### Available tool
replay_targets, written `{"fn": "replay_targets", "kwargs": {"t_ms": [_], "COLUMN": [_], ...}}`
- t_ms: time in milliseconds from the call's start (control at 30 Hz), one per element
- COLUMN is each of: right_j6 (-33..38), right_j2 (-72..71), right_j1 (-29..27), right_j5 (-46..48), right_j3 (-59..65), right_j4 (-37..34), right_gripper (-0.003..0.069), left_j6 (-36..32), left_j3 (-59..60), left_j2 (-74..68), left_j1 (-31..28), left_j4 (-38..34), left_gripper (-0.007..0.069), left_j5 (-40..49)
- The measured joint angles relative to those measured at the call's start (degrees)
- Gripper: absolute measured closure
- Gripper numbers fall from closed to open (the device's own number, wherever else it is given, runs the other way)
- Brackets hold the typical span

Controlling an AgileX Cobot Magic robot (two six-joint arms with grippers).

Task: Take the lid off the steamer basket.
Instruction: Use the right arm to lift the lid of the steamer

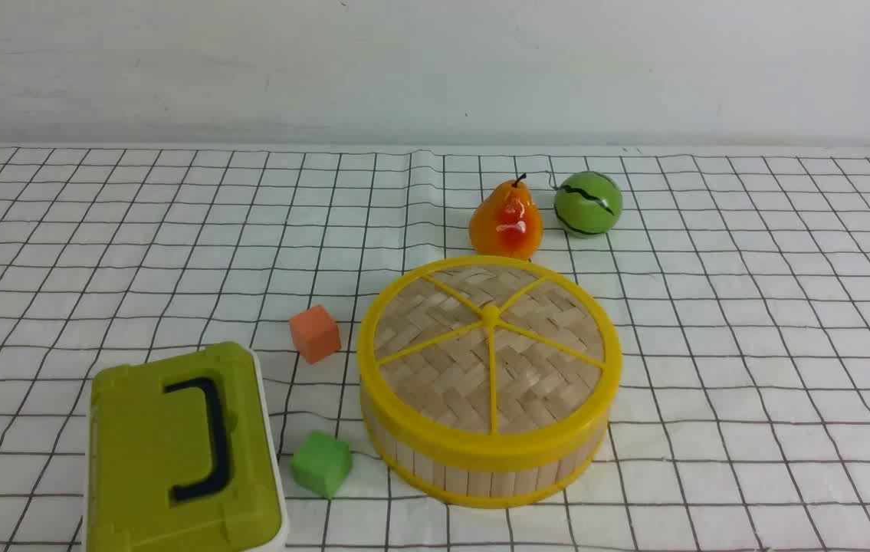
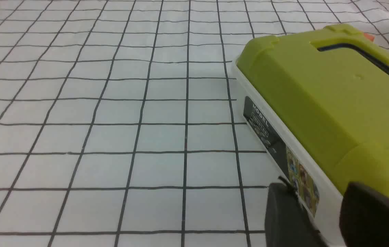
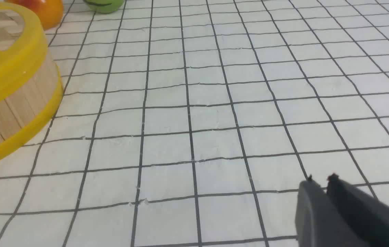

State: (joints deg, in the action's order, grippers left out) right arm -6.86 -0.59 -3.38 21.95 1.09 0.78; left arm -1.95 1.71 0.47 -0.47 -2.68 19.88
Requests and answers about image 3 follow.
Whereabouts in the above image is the yellow-rimmed bamboo steamer base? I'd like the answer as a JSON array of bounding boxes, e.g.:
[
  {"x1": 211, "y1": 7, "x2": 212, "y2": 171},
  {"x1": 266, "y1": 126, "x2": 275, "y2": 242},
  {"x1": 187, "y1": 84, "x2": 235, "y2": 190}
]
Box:
[{"x1": 0, "y1": 52, "x2": 63, "y2": 160}]

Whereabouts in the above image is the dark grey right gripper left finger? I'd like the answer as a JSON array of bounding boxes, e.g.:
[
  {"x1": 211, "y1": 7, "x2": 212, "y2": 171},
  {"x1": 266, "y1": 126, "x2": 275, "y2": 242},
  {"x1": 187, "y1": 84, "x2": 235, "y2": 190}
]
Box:
[{"x1": 295, "y1": 175, "x2": 369, "y2": 247}]

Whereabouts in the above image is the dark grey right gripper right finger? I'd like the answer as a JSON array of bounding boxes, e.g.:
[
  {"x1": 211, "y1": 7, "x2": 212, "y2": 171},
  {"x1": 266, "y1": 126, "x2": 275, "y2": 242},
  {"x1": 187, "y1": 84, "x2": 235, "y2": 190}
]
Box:
[{"x1": 327, "y1": 174, "x2": 389, "y2": 247}]

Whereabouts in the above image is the yellow-rimmed bamboo steamer lid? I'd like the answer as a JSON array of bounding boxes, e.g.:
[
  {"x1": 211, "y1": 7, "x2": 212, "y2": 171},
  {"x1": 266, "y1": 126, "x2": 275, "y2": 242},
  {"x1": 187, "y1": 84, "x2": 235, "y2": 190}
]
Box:
[{"x1": 0, "y1": 2, "x2": 48, "y2": 101}]

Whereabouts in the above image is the green cube block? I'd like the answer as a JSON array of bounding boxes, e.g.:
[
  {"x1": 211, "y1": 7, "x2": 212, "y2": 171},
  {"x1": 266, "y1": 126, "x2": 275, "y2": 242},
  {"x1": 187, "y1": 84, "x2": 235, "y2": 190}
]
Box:
[{"x1": 83, "y1": 0, "x2": 124, "y2": 14}]

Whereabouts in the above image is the white black-grid tablecloth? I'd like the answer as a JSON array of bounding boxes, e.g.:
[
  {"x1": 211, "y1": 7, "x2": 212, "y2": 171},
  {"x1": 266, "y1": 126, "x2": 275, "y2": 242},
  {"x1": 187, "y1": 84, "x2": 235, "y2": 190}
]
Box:
[{"x1": 0, "y1": 0, "x2": 389, "y2": 247}]

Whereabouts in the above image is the orange cube block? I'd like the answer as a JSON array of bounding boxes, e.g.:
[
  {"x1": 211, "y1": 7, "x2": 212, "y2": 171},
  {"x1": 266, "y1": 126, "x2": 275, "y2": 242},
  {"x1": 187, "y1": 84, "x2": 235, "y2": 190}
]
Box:
[{"x1": 5, "y1": 0, "x2": 64, "y2": 30}]

